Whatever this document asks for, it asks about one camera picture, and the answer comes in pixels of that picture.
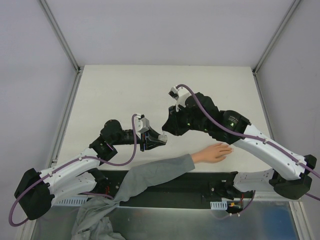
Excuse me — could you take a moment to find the mannequin hand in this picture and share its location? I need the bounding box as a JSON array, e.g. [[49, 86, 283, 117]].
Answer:
[[191, 143, 233, 164]]

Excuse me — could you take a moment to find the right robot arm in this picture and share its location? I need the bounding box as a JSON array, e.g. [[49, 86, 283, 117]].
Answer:
[[162, 87, 317, 200]]

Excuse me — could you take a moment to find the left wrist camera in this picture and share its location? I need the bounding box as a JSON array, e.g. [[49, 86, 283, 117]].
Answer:
[[134, 114, 150, 135]]

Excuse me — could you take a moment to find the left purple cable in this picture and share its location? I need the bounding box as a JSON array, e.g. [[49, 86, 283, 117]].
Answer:
[[9, 113, 141, 227]]

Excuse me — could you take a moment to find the aluminium frame post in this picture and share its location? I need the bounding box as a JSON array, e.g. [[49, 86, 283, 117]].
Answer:
[[37, 0, 82, 74], [252, 0, 303, 76]]

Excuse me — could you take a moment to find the grey shirt sleeve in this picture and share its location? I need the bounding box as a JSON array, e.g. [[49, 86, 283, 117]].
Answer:
[[71, 154, 195, 240]]

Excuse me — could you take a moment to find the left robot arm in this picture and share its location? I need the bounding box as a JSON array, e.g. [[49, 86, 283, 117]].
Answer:
[[9, 114, 168, 226]]

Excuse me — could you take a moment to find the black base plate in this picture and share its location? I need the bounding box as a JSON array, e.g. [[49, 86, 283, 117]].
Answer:
[[82, 169, 253, 210]]

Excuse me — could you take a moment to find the right aluminium frame post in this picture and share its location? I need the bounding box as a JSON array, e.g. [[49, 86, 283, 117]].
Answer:
[[252, 0, 303, 76]]

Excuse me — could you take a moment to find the left aluminium frame post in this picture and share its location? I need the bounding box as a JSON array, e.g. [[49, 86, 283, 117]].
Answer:
[[37, 0, 82, 74]]

